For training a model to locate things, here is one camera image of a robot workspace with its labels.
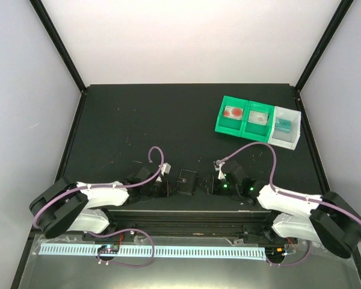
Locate black leather card holder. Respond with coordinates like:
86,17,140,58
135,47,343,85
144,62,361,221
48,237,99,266
176,169,199,196

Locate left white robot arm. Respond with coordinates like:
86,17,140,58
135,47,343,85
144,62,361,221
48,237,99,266
29,163,171,240

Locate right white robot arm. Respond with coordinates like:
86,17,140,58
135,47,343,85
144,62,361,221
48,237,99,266
201,161,361,258

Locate card with red circles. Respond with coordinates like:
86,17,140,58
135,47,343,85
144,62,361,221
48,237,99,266
223,106,244,120

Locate white card red marks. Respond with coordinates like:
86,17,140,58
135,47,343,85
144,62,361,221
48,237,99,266
247,110,269,126

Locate teal card in bin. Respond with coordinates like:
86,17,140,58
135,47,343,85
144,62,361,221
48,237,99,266
274,118,292,133

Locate left green bin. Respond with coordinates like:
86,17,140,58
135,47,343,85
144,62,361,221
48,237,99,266
215,96,249,137

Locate green bin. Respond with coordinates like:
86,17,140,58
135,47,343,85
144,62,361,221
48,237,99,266
240,101,275,143
215,96,249,137

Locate middle green bin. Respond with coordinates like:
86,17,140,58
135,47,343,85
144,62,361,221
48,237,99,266
240,101,275,143

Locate small circuit board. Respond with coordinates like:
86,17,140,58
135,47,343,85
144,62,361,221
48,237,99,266
97,244,120,254

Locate white bin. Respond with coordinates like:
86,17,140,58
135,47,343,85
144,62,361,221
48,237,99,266
268,106,301,151

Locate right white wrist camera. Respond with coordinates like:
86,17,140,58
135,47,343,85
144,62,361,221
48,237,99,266
213,160,226,180

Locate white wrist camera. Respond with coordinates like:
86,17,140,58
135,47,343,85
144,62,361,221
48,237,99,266
213,160,226,180
156,163,171,182

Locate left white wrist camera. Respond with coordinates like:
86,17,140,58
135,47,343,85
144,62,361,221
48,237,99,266
156,163,171,182

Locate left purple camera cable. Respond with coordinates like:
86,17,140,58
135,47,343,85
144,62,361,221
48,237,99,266
32,146,165,231

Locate purple camera cable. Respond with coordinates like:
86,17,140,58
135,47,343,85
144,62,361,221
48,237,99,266
32,146,165,231
219,142,361,241

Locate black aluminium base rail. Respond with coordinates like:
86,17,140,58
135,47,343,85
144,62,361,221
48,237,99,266
99,211,288,246

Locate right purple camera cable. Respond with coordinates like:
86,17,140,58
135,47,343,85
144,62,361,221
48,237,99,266
219,142,361,241

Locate white slotted cable duct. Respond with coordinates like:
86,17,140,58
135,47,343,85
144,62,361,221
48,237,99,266
39,243,266,261

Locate purple cable loop left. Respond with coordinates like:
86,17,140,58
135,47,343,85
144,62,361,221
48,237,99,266
88,227,158,269

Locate purple cable loop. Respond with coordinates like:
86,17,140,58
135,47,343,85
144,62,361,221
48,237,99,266
266,240,312,268
88,227,158,269

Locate purple cable loop right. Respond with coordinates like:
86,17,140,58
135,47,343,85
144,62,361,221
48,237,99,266
266,240,312,268

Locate right black frame post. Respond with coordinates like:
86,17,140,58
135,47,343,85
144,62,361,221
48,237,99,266
295,0,354,92

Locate black frame post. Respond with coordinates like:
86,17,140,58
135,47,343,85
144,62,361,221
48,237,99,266
29,0,87,93
295,0,354,92

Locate left black frame post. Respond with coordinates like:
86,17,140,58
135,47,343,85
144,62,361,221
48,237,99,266
29,0,87,93

